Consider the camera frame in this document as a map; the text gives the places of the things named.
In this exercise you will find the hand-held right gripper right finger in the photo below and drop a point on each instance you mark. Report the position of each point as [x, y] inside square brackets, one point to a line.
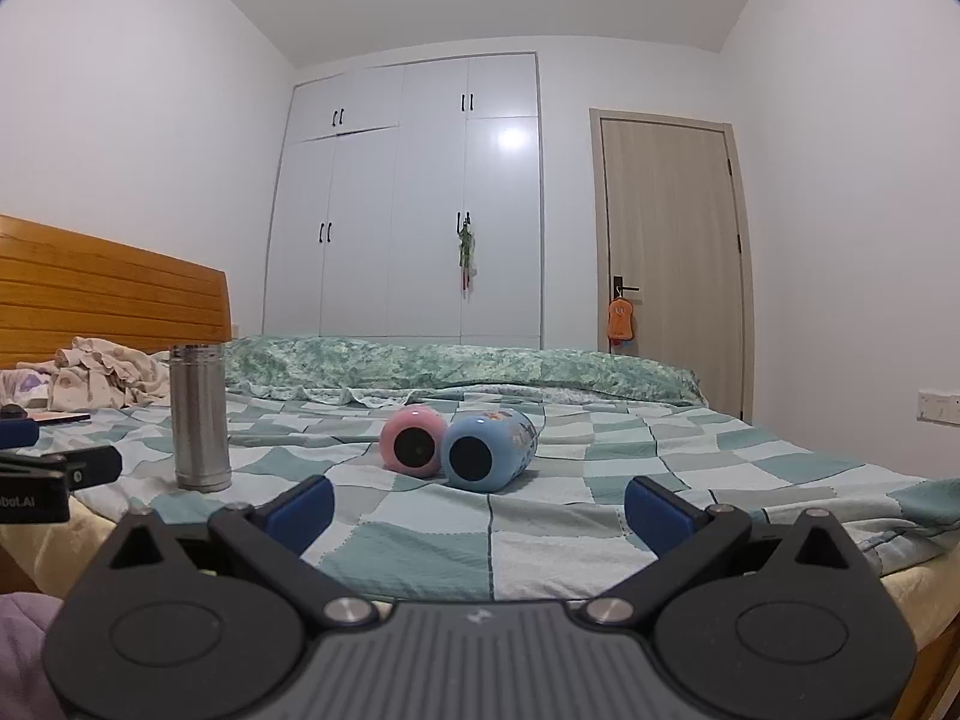
[660, 514]

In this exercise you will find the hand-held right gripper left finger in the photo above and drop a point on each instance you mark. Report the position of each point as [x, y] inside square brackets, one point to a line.
[304, 511]

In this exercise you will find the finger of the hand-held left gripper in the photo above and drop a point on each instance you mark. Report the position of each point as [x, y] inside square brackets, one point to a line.
[96, 466]
[16, 433]

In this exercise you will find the pink cup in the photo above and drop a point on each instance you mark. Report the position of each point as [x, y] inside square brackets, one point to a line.
[411, 441]

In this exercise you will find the blue printed cup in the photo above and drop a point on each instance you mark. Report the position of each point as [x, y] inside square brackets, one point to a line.
[487, 452]

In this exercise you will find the stainless steel thermos cup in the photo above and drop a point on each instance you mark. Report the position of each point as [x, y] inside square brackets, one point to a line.
[199, 420]

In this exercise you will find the small dark object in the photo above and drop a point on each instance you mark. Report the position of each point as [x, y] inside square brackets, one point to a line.
[11, 412]

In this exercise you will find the beige bed sheet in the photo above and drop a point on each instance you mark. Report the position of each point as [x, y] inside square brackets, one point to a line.
[45, 547]

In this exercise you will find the flat pink book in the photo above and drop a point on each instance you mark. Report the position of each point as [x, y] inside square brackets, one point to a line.
[60, 417]

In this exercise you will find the crumpled beige clothes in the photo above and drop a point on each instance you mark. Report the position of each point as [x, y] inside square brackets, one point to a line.
[97, 379]

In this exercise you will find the green checkered blanket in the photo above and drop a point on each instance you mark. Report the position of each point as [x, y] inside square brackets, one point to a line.
[540, 510]

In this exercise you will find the purple cloth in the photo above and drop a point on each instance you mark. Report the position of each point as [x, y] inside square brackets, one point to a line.
[26, 660]

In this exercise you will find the wooden headboard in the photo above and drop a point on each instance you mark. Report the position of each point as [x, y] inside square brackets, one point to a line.
[112, 292]

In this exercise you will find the orange hanging plush toy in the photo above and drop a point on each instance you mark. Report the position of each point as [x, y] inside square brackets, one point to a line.
[621, 321]

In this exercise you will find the green floral quilt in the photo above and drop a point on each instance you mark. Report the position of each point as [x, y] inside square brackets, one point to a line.
[450, 364]

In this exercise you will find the beige wooden door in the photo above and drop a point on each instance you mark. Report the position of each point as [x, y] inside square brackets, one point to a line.
[667, 255]

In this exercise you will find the green hanging ornament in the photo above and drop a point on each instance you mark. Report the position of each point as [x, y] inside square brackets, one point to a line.
[466, 251]

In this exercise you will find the white wardrobe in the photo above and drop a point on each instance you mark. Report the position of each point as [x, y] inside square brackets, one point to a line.
[397, 202]

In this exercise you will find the white wall socket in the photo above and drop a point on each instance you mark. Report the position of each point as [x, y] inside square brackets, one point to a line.
[940, 405]

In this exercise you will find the wooden bed frame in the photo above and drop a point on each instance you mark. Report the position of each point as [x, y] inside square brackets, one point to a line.
[937, 660]

